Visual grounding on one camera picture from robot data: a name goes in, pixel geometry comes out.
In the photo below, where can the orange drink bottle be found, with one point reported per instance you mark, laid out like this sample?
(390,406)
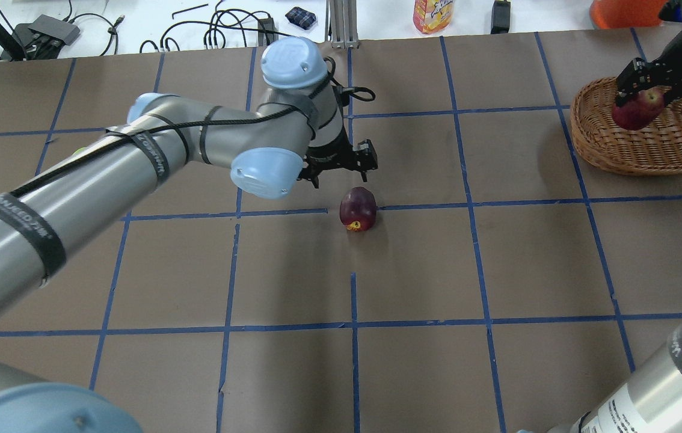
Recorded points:
(432,16)

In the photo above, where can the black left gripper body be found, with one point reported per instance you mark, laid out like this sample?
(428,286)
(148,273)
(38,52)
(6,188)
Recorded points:
(327,148)

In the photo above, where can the black allen key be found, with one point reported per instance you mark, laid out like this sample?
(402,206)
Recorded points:
(181,12)

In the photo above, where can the black power adapter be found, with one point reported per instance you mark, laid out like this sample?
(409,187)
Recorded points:
(266,31)

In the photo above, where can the dark red apple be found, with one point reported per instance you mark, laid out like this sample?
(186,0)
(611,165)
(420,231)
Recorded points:
(358,210)

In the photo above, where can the dark blue checkered pouch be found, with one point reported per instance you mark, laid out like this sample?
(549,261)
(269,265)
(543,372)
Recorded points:
(301,18)

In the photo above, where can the orange round object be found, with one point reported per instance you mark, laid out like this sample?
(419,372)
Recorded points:
(625,14)

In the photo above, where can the aluminium frame post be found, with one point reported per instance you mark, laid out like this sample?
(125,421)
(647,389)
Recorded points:
(341,24)

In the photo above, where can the red yellow apple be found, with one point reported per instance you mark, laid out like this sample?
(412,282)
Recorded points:
(640,110)

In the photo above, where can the black usb hub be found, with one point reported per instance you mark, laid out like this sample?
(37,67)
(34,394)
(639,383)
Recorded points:
(44,38)

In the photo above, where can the woven wicker basket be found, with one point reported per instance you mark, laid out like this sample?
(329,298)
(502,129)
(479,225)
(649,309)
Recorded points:
(655,150)

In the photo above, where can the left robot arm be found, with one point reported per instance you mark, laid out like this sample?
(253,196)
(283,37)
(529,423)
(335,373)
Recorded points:
(296,133)

